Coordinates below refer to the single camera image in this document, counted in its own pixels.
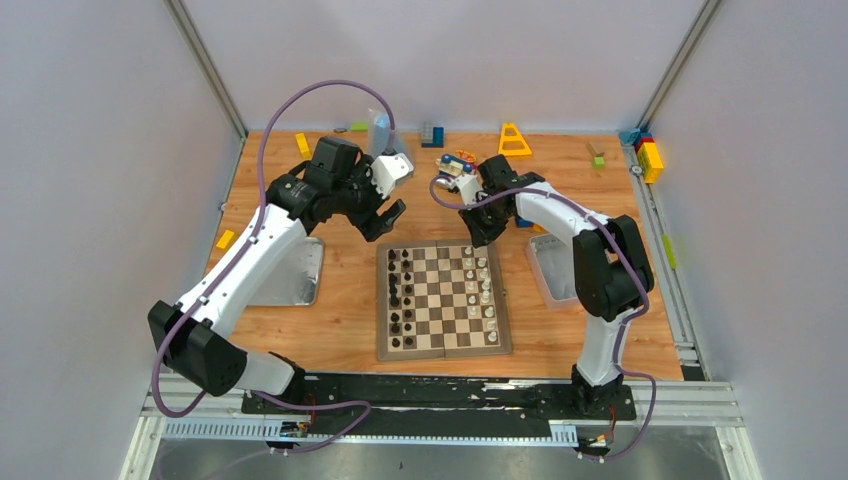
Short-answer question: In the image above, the silver metal tin lid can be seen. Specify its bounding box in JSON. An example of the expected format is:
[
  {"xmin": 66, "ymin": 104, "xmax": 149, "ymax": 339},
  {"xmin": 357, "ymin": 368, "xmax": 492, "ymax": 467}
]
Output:
[{"xmin": 248, "ymin": 237, "xmax": 325, "ymax": 307}]

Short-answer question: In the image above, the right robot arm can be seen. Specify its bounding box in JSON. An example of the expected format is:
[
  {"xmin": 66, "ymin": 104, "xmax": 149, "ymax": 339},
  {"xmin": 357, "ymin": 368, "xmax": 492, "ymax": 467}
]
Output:
[{"xmin": 459, "ymin": 155, "xmax": 654, "ymax": 418}]

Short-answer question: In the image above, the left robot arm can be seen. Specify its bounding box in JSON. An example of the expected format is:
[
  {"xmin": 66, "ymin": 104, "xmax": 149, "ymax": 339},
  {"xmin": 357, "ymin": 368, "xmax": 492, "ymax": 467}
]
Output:
[{"xmin": 148, "ymin": 136, "xmax": 414, "ymax": 413}]

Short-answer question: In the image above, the wooden chess board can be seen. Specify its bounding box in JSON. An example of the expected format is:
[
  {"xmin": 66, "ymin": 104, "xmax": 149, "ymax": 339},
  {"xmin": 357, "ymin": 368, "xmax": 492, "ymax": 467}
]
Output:
[{"xmin": 376, "ymin": 239, "xmax": 513, "ymax": 362}]

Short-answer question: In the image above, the silver toy microphone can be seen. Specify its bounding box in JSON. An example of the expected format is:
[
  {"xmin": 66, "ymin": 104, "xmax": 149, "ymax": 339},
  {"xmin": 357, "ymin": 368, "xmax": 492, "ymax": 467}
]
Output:
[{"xmin": 432, "ymin": 175, "xmax": 458, "ymax": 194}]

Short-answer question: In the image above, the yellow curved block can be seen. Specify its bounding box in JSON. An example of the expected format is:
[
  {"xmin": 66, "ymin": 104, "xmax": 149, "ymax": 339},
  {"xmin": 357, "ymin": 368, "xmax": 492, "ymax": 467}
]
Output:
[{"xmin": 294, "ymin": 132, "xmax": 312, "ymax": 160}]

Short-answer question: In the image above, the white blue toy car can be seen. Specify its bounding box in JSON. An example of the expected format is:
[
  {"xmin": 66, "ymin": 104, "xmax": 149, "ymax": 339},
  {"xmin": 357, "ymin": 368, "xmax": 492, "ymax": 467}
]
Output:
[{"xmin": 436, "ymin": 150, "xmax": 477, "ymax": 177}]

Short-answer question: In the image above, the blue bubble-wrapped cone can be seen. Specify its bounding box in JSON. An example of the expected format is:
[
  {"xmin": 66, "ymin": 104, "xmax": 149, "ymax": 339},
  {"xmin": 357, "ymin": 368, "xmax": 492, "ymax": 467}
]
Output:
[{"xmin": 367, "ymin": 109, "xmax": 415, "ymax": 166}]

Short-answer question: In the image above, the yellow triangle toy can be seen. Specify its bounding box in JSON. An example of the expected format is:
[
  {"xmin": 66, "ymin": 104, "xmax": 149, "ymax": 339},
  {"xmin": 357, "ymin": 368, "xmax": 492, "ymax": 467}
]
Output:
[{"xmin": 498, "ymin": 123, "xmax": 533, "ymax": 159}]

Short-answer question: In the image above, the blue grey brick stack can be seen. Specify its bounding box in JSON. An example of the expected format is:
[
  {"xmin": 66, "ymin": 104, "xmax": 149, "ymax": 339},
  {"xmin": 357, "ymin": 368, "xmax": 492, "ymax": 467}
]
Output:
[{"xmin": 420, "ymin": 122, "xmax": 445, "ymax": 148}]

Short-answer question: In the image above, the yellow wooden block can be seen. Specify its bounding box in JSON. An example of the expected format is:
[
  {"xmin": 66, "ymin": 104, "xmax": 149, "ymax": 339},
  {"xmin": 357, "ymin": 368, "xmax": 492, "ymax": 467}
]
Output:
[{"xmin": 215, "ymin": 229, "xmax": 237, "ymax": 251}]

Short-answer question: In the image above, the colourful brick stack right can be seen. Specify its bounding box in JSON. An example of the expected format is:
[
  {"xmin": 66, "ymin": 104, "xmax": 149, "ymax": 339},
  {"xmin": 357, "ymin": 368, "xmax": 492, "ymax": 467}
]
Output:
[{"xmin": 633, "ymin": 132, "xmax": 664, "ymax": 184}]

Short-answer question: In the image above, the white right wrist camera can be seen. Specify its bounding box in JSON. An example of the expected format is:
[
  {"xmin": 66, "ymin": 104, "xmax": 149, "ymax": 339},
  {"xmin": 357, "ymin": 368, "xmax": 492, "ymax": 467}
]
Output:
[{"xmin": 454, "ymin": 174, "xmax": 486, "ymax": 205}]

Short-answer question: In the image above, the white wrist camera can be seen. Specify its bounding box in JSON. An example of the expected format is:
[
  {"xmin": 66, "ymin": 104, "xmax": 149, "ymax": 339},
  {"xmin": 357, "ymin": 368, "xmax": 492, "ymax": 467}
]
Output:
[
  {"xmin": 371, "ymin": 153, "xmax": 414, "ymax": 199},
  {"xmin": 454, "ymin": 174, "xmax": 486, "ymax": 205}
]

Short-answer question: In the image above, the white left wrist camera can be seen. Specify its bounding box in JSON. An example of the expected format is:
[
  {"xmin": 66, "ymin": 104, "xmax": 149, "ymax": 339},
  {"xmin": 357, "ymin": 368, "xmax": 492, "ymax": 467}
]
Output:
[{"xmin": 371, "ymin": 153, "xmax": 414, "ymax": 199}]

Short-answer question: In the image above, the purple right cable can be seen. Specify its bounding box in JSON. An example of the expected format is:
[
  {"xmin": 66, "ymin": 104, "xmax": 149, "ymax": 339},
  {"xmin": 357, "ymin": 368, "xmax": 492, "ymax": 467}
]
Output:
[{"xmin": 428, "ymin": 175, "xmax": 658, "ymax": 463}]

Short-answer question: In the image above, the purple cable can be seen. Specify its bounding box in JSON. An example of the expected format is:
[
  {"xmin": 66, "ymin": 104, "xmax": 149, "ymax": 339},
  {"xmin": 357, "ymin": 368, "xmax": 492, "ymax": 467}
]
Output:
[
  {"xmin": 428, "ymin": 175, "xmax": 658, "ymax": 463},
  {"xmin": 150, "ymin": 80, "xmax": 397, "ymax": 458}
]

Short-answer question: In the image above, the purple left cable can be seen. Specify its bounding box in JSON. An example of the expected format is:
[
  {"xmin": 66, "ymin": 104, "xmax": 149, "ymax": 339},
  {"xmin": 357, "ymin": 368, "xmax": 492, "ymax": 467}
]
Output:
[{"xmin": 150, "ymin": 80, "xmax": 397, "ymax": 458}]

